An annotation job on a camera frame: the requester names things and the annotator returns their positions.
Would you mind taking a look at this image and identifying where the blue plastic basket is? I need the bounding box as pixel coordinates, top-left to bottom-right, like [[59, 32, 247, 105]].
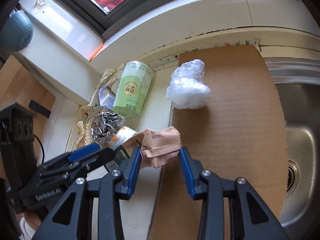
[[1, 10, 34, 51]]

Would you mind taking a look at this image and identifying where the brown paper carton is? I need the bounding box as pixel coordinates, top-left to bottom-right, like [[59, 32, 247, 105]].
[[122, 126, 182, 168]]

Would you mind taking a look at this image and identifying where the clear crumpled plastic bag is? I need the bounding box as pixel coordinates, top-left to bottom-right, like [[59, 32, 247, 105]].
[[166, 59, 211, 109]]

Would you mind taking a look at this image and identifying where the beige loofah sponge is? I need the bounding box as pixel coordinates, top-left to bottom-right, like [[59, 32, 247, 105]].
[[75, 121, 94, 150]]

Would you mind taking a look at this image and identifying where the wooden cutting board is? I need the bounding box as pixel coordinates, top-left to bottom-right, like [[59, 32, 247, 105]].
[[0, 55, 57, 120]]

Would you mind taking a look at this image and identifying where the silver foil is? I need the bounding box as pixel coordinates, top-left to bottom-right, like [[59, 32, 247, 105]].
[[91, 111, 123, 146]]

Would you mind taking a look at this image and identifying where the crumpled white tissue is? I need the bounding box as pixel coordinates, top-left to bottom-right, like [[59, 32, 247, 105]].
[[99, 63, 125, 94]]

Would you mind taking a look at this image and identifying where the stainless steel sink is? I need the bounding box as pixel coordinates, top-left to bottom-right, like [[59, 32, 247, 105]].
[[264, 57, 319, 239]]

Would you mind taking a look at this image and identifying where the green paper cup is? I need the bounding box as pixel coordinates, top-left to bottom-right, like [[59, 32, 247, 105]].
[[112, 61, 153, 118]]

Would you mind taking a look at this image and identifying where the small purple white box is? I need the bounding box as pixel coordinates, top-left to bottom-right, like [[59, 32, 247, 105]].
[[98, 86, 115, 110]]

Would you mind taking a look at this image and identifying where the brown cardboard sheet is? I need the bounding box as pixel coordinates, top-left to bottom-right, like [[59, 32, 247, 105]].
[[147, 44, 290, 240]]

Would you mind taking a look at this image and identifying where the orange white small carton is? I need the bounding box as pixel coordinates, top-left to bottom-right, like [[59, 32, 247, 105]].
[[109, 126, 137, 150]]

